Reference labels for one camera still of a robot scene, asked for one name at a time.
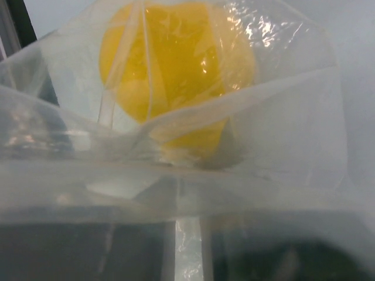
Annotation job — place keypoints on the left aluminium frame post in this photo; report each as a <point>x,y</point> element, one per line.
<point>17,31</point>

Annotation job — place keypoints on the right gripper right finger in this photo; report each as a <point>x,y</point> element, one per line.
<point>291,246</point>

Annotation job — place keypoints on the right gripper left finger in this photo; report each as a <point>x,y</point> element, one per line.
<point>77,243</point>

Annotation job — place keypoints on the clear zip top bag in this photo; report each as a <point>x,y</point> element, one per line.
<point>278,146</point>

